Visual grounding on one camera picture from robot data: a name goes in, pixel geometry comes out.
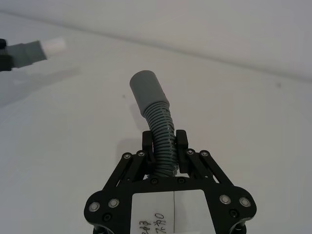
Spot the white plastic tube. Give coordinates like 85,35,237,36
40,37,66,58

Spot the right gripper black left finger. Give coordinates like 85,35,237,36
102,131,157,191

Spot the grey corrugated hose with cuff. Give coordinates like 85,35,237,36
129,70,180,178

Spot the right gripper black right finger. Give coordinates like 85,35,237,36
175,129,235,188

